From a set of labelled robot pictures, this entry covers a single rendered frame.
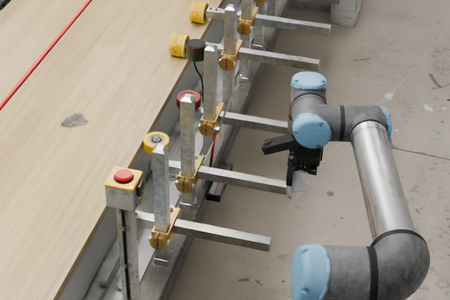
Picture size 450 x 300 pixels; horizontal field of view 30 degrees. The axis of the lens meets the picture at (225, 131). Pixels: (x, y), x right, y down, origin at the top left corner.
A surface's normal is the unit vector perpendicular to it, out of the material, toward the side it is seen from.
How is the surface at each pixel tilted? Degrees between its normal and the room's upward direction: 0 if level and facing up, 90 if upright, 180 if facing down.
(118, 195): 90
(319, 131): 90
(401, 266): 33
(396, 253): 10
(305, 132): 90
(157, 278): 0
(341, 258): 8
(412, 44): 0
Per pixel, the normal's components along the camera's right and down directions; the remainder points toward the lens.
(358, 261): 0.02, -0.62
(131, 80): 0.02, -0.80
